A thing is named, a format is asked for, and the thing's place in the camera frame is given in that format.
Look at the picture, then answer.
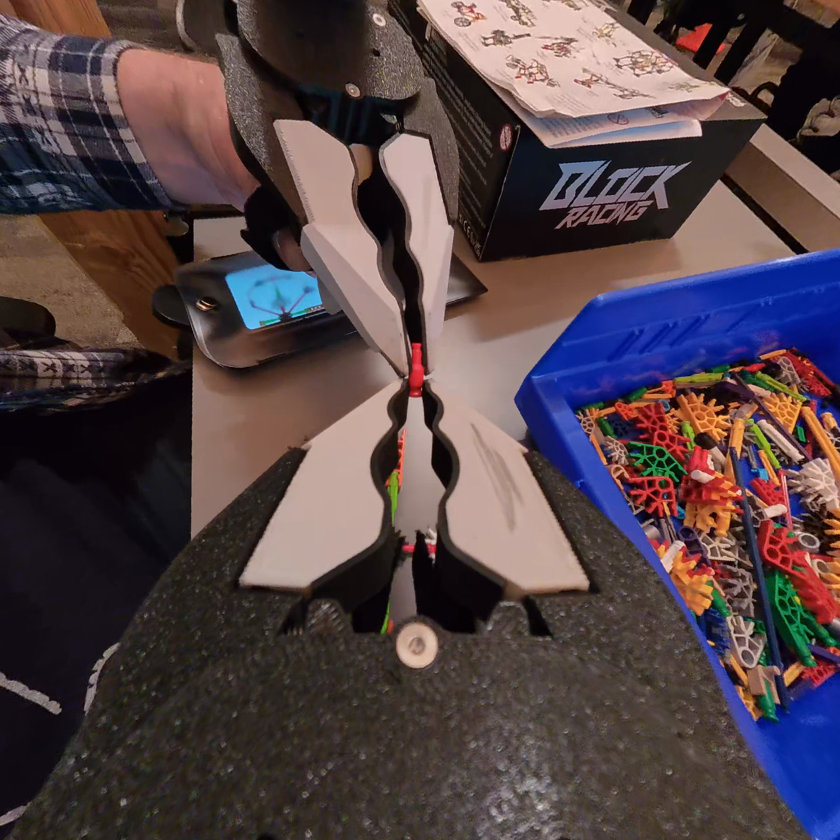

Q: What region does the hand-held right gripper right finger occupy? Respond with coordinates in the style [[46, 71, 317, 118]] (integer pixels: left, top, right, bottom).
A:
[[421, 382, 591, 626]]

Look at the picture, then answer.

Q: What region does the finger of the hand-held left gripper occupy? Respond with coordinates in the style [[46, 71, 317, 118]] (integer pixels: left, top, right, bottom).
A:
[[272, 119, 411, 375], [378, 131, 455, 368]]

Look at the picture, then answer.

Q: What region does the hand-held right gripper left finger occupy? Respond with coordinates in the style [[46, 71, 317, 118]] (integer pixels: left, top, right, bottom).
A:
[[238, 379, 411, 631]]

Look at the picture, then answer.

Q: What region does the star toy rod model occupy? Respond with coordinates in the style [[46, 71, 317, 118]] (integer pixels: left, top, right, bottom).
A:
[[381, 427, 437, 634]]

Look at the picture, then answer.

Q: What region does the pile of colourful toy pieces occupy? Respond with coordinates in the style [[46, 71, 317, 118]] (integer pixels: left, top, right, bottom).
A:
[[576, 348, 840, 723]]

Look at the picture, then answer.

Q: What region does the blue plastic bin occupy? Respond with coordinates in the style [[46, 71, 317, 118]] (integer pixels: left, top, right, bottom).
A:
[[515, 248, 840, 840]]

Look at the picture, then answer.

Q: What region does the person's left forearm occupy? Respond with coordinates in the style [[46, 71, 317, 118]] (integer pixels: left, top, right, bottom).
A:
[[0, 13, 173, 216]]

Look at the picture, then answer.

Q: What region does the person's left hand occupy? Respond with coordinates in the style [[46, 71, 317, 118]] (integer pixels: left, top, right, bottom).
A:
[[117, 47, 311, 273]]

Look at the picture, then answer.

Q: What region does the black framed tablet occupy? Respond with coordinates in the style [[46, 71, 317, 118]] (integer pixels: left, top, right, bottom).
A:
[[152, 252, 487, 370]]

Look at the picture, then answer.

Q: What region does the black cardboard box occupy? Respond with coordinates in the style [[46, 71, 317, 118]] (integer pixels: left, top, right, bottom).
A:
[[387, 0, 767, 262]]

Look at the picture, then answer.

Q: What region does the white paper leaflet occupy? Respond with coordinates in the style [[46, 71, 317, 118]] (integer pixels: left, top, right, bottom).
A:
[[416, 0, 731, 148]]

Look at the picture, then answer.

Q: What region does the black oval object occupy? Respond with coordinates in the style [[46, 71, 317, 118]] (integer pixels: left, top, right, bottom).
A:
[[0, 295, 56, 349]]

